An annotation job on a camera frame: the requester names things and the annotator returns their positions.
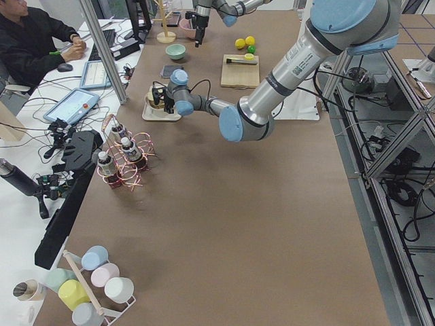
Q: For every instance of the white cup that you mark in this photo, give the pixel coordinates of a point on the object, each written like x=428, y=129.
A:
x=119, y=289

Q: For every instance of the pink cup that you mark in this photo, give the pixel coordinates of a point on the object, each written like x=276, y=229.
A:
x=101, y=275

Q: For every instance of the black thermos bottle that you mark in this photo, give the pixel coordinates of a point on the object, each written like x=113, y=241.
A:
x=14, y=176

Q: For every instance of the mint green bowl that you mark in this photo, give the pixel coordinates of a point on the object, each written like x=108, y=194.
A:
x=175, y=51

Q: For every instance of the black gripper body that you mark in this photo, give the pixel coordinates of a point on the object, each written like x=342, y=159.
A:
x=201, y=21
x=168, y=100

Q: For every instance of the wooden cutting board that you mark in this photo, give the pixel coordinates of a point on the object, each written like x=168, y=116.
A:
x=239, y=76

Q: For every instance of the lemon half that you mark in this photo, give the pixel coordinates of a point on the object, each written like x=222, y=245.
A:
x=248, y=56

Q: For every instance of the right tea bottle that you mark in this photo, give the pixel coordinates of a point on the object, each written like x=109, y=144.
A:
x=118, y=132

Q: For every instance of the green cup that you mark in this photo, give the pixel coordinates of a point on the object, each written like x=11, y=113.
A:
x=57, y=277

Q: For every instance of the whole lemon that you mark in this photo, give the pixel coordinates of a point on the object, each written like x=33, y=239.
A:
x=239, y=43
x=250, y=41

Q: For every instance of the upper whole lemon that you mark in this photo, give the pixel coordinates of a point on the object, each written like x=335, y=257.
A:
x=250, y=41

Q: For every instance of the light blue cup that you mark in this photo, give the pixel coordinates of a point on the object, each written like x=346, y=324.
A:
x=95, y=257

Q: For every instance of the left rear tea bottle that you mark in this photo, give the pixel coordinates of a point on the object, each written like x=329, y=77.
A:
x=108, y=169

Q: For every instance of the seated person in black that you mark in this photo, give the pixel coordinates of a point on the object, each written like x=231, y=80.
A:
x=33, y=43

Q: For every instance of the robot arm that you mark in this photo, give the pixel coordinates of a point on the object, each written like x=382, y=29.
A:
x=228, y=13
x=357, y=27

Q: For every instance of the paper cup with metal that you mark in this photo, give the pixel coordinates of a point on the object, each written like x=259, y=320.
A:
x=29, y=290

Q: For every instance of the pink bowl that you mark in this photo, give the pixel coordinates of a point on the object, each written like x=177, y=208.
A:
x=185, y=26

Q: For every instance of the aluminium frame post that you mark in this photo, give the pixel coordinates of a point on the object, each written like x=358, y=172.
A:
x=104, y=52

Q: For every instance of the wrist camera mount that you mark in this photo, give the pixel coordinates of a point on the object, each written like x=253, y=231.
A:
x=158, y=92
x=192, y=18

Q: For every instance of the wooden mug tree stand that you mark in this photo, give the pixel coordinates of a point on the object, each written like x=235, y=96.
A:
x=166, y=36

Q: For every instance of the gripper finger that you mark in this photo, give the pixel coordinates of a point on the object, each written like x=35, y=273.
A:
x=199, y=35

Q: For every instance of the front tea bottle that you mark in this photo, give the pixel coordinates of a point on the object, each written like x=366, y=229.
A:
x=133, y=154

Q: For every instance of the yellow cup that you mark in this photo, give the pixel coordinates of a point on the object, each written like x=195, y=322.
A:
x=72, y=294

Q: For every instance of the lower whole lemon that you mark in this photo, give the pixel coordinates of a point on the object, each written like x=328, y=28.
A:
x=239, y=43

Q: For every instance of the tea bottle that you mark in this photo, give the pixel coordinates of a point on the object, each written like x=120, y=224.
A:
x=133, y=154
x=108, y=169
x=118, y=132

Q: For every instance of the blue teach pendant tablet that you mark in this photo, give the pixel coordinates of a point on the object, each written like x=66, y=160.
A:
x=73, y=107

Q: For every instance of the grey folded cloth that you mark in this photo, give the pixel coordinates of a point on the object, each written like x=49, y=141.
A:
x=167, y=70

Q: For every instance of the green lime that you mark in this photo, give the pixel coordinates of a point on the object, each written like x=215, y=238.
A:
x=251, y=49

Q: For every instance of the white wire cup rack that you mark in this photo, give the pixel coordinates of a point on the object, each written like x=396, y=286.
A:
x=104, y=306

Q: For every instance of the bread slice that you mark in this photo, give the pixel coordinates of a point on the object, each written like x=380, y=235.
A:
x=150, y=101

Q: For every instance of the cream rabbit serving tray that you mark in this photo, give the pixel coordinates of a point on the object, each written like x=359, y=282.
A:
x=151, y=114

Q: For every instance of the grey cup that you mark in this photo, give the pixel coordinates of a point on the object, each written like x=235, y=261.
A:
x=85, y=314

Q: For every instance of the grey computer mouse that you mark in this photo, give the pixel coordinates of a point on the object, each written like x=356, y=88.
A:
x=64, y=67

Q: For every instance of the copper wire bottle rack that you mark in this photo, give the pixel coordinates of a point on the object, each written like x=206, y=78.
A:
x=127, y=171

